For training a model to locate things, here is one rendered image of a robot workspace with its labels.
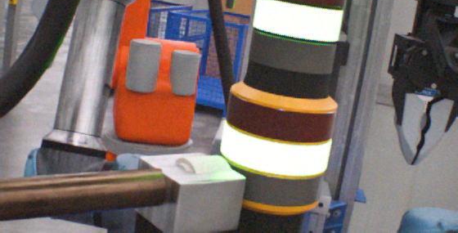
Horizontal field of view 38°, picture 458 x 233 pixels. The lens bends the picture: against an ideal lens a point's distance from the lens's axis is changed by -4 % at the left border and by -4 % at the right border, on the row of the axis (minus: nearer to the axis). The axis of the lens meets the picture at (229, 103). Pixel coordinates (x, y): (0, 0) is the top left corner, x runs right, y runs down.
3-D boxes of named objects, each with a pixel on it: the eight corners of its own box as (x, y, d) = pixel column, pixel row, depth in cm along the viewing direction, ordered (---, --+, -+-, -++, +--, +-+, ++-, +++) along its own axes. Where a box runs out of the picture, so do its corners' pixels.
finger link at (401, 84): (419, 126, 81) (434, 56, 79) (424, 129, 80) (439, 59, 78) (383, 120, 81) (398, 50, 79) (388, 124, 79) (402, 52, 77)
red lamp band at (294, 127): (272, 146, 24) (278, 114, 24) (204, 113, 28) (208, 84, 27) (354, 141, 27) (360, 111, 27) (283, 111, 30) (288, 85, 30)
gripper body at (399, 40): (438, 86, 86) (456, -5, 84) (462, 100, 78) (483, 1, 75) (383, 77, 86) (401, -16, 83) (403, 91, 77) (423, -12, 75)
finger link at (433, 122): (422, 156, 87) (437, 87, 85) (437, 170, 81) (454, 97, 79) (400, 153, 86) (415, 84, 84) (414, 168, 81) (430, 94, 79)
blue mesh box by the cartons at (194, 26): (151, 102, 712) (164, 9, 691) (197, 87, 829) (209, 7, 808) (229, 120, 686) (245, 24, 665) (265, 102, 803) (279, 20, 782)
